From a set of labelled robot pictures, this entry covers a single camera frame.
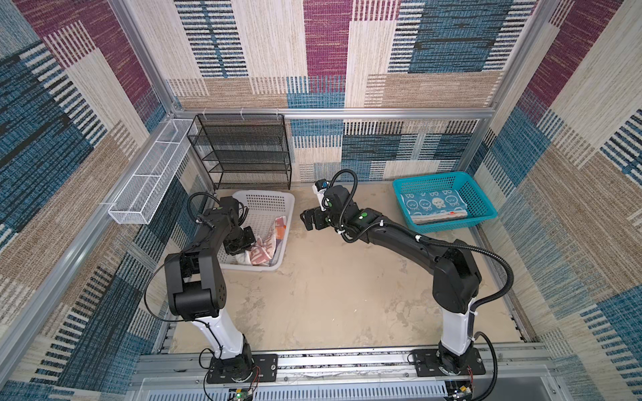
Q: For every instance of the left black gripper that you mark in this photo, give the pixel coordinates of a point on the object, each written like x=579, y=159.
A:
x=249, y=239

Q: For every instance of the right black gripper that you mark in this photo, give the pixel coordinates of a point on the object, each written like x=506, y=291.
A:
x=308, y=220

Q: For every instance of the white plastic laundry basket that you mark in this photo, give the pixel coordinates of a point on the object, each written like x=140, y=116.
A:
x=265, y=206

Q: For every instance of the blue bunny pattern towel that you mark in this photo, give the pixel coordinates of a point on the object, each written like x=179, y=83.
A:
x=432, y=202

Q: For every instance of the orange bunny pattern towel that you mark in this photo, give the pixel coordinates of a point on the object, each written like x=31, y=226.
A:
x=437, y=218

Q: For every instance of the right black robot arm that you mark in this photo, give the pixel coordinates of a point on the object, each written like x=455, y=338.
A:
x=456, y=277

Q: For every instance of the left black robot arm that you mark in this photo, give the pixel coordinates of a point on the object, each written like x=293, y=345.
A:
x=197, y=291

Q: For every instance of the red pattern towel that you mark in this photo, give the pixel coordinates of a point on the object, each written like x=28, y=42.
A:
x=265, y=250

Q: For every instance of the teal plastic basket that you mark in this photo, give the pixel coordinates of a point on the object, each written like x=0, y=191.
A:
x=480, y=208

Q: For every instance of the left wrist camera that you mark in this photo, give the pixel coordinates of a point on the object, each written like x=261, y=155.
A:
x=236, y=210

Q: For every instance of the black wire shelf rack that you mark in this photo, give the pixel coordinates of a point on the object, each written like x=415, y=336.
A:
x=243, y=151

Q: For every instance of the white wire mesh tray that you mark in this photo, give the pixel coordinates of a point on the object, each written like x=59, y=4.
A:
x=140, y=199

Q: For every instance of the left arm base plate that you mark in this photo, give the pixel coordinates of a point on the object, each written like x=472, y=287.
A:
x=243, y=370

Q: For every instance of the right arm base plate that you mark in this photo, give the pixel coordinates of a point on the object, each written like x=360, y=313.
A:
x=434, y=362

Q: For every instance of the aluminium mounting rail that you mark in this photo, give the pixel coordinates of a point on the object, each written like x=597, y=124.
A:
x=508, y=372

